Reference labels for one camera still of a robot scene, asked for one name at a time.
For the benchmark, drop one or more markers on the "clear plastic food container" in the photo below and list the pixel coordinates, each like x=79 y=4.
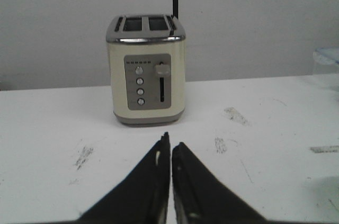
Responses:
x=325 y=61

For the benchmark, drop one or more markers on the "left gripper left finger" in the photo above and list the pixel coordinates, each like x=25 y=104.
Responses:
x=142 y=197

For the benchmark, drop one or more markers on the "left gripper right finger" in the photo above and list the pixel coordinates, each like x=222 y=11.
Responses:
x=199 y=197

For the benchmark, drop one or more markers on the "cream two-slot toaster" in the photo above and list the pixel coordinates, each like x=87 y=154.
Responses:
x=147 y=68

